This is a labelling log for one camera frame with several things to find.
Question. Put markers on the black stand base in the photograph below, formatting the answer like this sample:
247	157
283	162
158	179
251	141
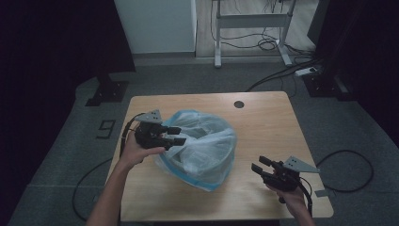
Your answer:
323	86
108	92

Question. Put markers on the grey tape piece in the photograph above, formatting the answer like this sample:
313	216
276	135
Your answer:
322	193

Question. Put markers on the desk with white metal frame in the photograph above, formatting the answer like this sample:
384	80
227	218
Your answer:
251	21

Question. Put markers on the white blue-edged plastic bag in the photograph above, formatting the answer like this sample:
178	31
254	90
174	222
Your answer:
207	157

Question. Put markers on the white cabinet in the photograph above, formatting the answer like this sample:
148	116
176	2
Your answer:
156	25

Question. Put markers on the white power strip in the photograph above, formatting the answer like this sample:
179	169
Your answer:
305	72

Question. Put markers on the black curtain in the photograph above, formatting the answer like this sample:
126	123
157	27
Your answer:
47	47
370	47

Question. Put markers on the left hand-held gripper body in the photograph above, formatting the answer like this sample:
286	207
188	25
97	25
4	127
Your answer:
150	138

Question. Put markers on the person's right hand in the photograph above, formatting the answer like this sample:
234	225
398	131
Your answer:
293	199

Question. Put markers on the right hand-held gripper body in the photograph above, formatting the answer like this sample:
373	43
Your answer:
287	180

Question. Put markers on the person's left hand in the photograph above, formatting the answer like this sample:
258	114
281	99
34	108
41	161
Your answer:
135	155

